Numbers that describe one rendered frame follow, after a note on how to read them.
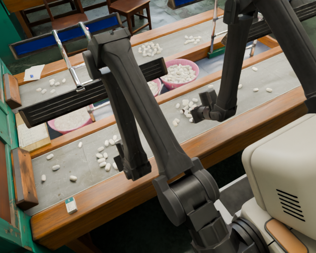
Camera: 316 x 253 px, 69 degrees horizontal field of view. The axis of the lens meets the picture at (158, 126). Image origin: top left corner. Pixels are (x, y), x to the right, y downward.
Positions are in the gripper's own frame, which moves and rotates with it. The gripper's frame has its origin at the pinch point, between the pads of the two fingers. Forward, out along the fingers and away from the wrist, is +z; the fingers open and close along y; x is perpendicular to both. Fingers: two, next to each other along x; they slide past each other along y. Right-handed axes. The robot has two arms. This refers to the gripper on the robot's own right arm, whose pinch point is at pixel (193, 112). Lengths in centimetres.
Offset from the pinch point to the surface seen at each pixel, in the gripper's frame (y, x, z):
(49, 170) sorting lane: 73, 1, 18
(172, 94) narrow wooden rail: -3.1, -9.9, 25.7
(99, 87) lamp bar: 37.6, -26.9, -4.6
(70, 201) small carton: 67, 12, -2
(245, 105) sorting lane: -34.1, 9.8, 6.2
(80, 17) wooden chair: 5, -128, 210
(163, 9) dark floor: -138, -127, 277
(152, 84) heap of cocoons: 1.3, -19.7, 42.7
